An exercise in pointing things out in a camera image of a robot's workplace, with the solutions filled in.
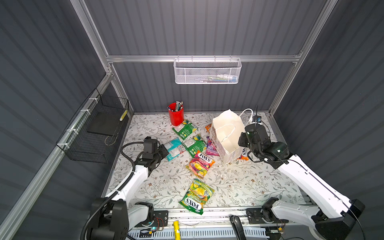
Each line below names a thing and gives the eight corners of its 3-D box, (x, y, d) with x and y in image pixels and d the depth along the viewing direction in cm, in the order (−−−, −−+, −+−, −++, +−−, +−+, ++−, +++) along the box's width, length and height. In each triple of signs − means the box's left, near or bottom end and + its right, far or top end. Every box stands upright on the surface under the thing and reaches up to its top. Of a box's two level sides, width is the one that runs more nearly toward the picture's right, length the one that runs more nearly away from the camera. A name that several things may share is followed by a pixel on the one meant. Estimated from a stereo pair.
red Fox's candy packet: (187, 167, 93) (186, 165, 90) (198, 153, 99) (198, 150, 97) (202, 179, 88) (202, 176, 86) (214, 163, 95) (214, 160, 92)
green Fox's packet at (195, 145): (192, 157, 97) (192, 155, 95) (182, 144, 104) (182, 142, 101) (208, 147, 102) (209, 144, 100) (198, 135, 109) (198, 132, 106)
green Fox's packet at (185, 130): (184, 140, 106) (183, 137, 103) (173, 131, 112) (172, 127, 109) (197, 130, 112) (197, 127, 109) (186, 122, 117) (185, 118, 114)
